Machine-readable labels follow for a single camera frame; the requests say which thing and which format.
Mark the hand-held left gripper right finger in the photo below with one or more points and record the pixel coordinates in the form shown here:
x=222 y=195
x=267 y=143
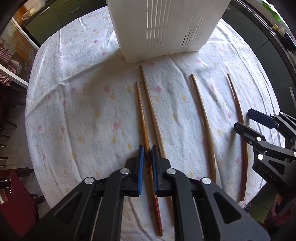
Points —
x=154 y=169

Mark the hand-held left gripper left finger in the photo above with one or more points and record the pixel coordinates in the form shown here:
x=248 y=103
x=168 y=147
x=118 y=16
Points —
x=141 y=171

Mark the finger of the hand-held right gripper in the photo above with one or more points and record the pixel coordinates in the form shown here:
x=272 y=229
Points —
x=261 y=117
x=248 y=133

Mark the brown wooden chopstick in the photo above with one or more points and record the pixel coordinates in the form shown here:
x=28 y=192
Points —
x=237 y=102
x=150 y=104
x=141 y=109

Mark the white plastic utensil holder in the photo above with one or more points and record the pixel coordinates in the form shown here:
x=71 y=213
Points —
x=129 y=27

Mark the person's right forearm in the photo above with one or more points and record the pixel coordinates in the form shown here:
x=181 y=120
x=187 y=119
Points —
x=274 y=213

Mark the light wooden chopstick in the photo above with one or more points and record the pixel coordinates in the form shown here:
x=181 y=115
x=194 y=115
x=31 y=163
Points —
x=204 y=120

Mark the black stone countertop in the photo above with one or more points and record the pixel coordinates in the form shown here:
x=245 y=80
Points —
x=266 y=46

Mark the floral white tablecloth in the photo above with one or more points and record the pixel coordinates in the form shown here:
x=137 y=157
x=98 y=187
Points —
x=81 y=104

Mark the small yellow knob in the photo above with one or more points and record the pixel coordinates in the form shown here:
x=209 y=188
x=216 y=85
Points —
x=275 y=27

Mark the green plastic basket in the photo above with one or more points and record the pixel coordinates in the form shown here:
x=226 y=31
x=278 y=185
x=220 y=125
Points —
x=271 y=8

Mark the red chair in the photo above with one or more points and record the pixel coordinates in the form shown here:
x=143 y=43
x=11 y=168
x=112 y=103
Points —
x=16 y=208

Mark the dark wooden chair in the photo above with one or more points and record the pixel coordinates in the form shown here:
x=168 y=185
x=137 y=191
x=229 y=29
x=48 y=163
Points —
x=7 y=129

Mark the glass sliding door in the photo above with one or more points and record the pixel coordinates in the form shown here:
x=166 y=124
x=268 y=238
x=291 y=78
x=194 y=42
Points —
x=18 y=53

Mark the red checked apron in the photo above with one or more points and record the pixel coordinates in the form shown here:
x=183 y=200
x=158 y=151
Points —
x=5 y=67

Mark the green lower cabinets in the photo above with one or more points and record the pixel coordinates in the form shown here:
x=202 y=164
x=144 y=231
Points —
x=69 y=11

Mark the plastic bag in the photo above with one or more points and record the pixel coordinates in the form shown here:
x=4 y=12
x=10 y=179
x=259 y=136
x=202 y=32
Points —
x=34 y=8

